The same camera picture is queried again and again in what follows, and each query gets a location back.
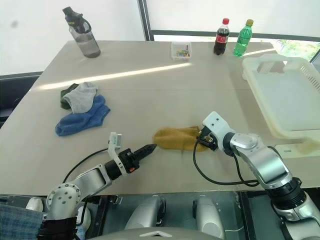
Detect dark furniture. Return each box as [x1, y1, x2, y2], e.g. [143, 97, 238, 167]
[0, 71, 44, 119]

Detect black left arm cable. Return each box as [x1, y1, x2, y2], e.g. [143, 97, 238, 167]
[62, 147, 111, 184]

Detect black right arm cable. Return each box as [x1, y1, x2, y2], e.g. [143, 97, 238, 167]
[192, 139, 261, 187]

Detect mustard yellow sock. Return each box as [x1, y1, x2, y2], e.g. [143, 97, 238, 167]
[152, 125, 209, 154]

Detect cola bottle with red cap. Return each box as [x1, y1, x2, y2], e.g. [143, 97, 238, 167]
[212, 17, 231, 57]

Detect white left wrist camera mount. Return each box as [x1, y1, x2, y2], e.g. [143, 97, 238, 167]
[107, 132, 126, 174]

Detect green soda bottle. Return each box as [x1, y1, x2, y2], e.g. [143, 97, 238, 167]
[232, 19, 255, 57]

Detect light grey sock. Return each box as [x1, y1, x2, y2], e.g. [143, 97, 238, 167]
[62, 81, 98, 114]

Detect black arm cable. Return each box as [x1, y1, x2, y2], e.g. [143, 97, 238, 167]
[62, 147, 111, 184]
[192, 139, 261, 187]

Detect blue sock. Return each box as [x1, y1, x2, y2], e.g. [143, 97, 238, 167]
[54, 94, 112, 137]

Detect silver robot leg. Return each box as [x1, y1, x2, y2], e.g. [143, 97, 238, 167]
[191, 196, 226, 240]
[124, 196, 166, 233]

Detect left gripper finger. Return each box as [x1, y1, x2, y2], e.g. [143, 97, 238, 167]
[133, 143, 158, 157]
[136, 145, 158, 164]

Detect white plastic basket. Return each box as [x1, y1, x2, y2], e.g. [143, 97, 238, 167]
[240, 56, 320, 144]

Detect silver right robot leg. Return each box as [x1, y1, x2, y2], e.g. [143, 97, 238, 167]
[191, 196, 226, 240]

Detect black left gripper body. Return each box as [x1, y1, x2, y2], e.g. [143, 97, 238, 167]
[119, 148, 141, 175]

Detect white shoe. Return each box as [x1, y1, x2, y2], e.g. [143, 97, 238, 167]
[77, 206, 92, 227]
[24, 197, 44, 211]

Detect dark window frame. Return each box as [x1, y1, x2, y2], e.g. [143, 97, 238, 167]
[137, 0, 320, 42]

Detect small clear plastic container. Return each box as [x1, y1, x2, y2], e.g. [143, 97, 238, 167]
[170, 41, 193, 62]

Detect grey black-lidded water bottle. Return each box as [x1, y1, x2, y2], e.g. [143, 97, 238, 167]
[62, 6, 102, 59]

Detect silver left robot leg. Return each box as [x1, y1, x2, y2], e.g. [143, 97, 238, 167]
[124, 196, 166, 233]

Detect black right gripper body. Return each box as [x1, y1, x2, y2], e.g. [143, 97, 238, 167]
[197, 125, 219, 152]

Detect grey robot torso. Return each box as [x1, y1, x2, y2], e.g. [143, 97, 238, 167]
[87, 226, 224, 240]

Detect dark green sock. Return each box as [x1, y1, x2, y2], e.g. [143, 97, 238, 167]
[59, 83, 81, 111]

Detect blue jeans leg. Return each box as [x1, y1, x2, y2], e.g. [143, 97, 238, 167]
[0, 202, 48, 240]
[74, 226, 87, 240]

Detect white plastic tray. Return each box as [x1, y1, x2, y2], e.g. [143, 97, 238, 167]
[274, 139, 320, 160]

